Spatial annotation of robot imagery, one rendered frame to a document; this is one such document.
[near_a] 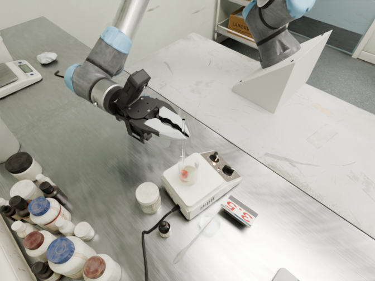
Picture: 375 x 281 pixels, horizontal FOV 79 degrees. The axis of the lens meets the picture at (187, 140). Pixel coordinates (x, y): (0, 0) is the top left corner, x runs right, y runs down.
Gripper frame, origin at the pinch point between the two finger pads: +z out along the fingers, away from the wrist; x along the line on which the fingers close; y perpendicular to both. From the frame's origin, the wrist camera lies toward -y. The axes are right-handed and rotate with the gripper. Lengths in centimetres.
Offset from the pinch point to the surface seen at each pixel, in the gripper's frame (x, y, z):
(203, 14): -195, 75, -115
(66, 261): 30.4, 14.7, -6.2
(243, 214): -2.2, 23.3, 18.0
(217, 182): -3.3, 17.2, 8.8
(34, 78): -4, 26, -81
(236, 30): -214, 90, -82
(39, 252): 33.2, 18.7, -14.1
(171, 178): 2.6, 17.4, -1.7
